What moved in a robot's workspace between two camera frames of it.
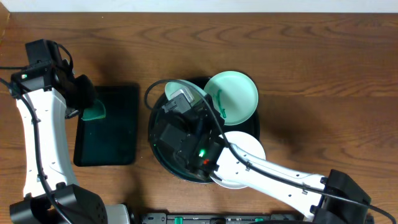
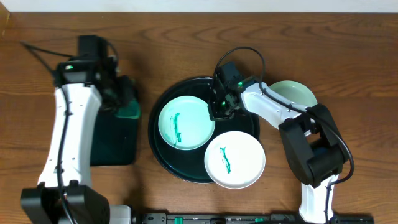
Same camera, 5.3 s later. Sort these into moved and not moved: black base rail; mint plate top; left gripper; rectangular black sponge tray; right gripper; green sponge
Moved: left gripper; right gripper; green sponge; mint plate top
Not moved: rectangular black sponge tray; black base rail
